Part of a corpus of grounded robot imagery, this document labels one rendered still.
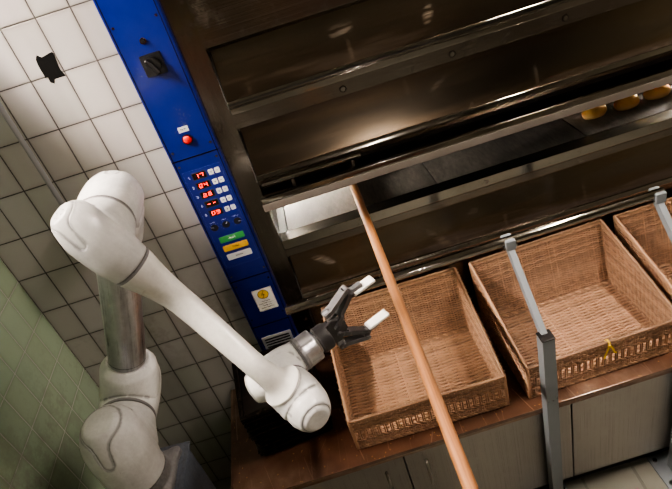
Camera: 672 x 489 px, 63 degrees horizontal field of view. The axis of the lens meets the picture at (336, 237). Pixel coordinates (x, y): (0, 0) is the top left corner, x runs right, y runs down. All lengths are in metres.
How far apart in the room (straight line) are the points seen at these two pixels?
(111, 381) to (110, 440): 0.18
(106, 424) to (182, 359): 0.86
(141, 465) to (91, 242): 0.64
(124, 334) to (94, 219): 0.44
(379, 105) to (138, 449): 1.22
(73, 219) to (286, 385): 0.56
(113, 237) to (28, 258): 0.96
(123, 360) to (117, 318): 0.14
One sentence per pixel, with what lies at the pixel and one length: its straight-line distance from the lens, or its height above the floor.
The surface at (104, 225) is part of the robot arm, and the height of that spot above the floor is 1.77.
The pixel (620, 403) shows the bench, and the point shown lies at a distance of 2.25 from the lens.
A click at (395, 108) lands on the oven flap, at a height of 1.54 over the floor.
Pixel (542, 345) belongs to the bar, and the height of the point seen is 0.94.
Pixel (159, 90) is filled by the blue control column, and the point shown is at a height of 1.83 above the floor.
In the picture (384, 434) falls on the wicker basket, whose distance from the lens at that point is 2.02.
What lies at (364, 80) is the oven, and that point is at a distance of 1.80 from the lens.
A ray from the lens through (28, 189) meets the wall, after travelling 2.00.
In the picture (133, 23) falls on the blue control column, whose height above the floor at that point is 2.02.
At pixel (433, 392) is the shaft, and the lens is 1.33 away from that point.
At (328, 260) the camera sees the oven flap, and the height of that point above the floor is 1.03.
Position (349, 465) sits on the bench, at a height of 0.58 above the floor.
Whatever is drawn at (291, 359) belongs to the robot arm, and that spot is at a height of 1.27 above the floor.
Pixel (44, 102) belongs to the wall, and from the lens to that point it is 1.87.
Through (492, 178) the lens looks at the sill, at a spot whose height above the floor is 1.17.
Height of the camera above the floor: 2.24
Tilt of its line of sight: 33 degrees down
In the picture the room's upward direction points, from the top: 18 degrees counter-clockwise
